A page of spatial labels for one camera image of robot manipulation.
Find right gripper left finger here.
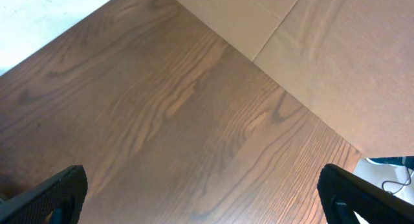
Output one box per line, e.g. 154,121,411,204
1,165,88,224

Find brown cardboard sheet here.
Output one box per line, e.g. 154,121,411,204
177,0,413,157

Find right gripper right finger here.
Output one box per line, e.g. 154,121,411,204
317,164,413,224

